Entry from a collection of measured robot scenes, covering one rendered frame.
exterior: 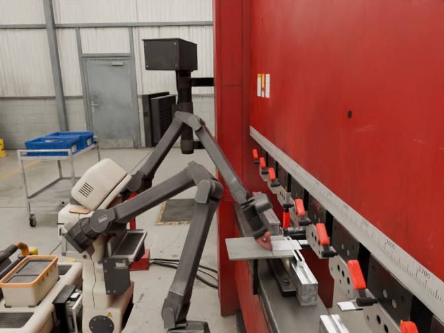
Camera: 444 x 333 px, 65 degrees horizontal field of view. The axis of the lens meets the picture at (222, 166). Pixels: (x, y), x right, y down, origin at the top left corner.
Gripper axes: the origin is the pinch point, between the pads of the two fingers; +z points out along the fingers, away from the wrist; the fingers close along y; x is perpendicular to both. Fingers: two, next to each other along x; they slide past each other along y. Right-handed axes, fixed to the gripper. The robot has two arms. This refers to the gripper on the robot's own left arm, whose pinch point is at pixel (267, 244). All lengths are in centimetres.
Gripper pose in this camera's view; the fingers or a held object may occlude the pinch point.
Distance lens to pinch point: 154.0
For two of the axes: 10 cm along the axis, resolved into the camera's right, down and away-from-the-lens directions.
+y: -0.8, -2.4, 9.7
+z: 4.8, 8.4, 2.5
